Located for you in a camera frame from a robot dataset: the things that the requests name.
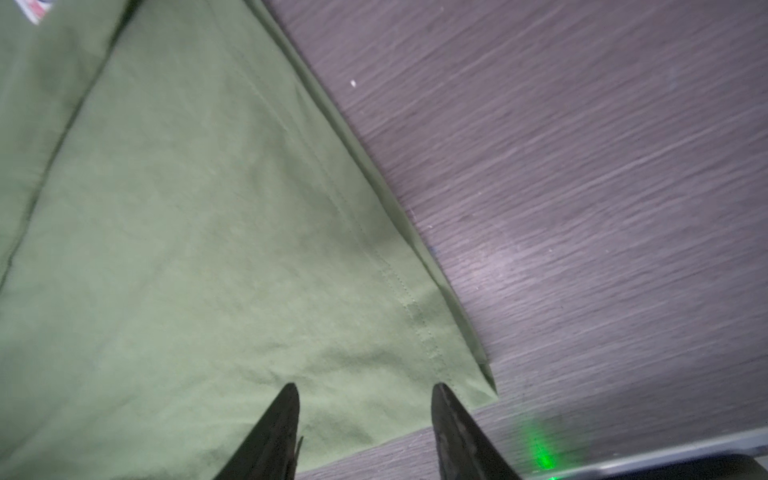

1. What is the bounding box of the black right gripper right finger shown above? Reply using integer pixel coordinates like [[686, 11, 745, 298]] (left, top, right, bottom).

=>
[[431, 383, 521, 480]]

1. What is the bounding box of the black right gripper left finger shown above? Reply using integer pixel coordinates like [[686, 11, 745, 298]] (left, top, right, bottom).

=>
[[214, 383, 302, 480]]

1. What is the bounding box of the green tank top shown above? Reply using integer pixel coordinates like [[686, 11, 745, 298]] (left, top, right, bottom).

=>
[[1, 1, 497, 479]]

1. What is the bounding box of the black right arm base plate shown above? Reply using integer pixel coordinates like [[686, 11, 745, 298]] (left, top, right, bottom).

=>
[[570, 454, 767, 480]]

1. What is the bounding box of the aluminium cage frame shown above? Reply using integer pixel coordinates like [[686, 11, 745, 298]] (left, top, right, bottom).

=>
[[525, 426, 767, 479]]

